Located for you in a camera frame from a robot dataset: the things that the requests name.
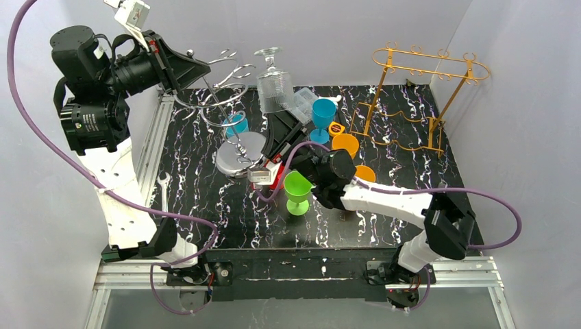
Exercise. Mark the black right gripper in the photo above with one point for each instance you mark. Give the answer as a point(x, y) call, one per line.
point(279, 151)

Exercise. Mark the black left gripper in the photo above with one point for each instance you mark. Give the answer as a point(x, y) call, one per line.
point(162, 61)

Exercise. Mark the clear glass wine glass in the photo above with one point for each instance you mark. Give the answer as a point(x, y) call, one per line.
point(274, 86)

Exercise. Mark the chrome spiral glass rack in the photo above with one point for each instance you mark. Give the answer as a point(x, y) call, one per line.
point(242, 151)

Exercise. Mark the blue plastic goblet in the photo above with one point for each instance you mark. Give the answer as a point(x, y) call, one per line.
point(240, 125)
point(323, 114)

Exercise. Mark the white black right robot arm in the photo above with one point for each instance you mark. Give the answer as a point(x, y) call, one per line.
point(446, 225)

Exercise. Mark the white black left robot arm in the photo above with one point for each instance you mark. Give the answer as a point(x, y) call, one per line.
point(90, 100)

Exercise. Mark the clear plastic parts box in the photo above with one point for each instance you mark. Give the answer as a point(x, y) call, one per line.
point(304, 98)

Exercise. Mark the blue plastic goblet back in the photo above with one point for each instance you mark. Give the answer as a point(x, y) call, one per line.
point(323, 114)

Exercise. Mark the yellow tape measure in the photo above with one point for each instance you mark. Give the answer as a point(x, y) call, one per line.
point(335, 129)

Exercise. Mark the orange plastic goblet far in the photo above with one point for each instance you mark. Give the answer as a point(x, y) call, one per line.
point(347, 142)

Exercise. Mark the orange plastic goblet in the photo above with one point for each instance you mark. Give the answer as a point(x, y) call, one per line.
point(347, 142)
point(365, 173)

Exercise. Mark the white small tool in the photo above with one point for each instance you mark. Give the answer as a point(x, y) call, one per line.
point(335, 99)

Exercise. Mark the red plastic goblet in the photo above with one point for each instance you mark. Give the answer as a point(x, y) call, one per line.
point(278, 176)

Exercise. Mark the green plastic goblet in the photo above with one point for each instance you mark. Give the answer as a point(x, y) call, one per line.
point(298, 190)

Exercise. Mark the orange plastic goblet near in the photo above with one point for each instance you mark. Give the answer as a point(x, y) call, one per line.
point(365, 173)

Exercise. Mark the silver open-end wrench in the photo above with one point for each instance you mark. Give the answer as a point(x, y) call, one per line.
point(163, 181)

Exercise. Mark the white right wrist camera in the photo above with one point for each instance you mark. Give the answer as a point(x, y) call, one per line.
point(264, 176)

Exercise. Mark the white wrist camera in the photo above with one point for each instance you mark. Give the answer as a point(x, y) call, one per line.
point(264, 176)
point(131, 14)

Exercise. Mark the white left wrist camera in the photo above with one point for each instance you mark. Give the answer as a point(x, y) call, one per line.
point(131, 14)

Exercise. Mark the gold wire glass rack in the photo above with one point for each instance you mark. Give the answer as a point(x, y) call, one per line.
point(402, 113)

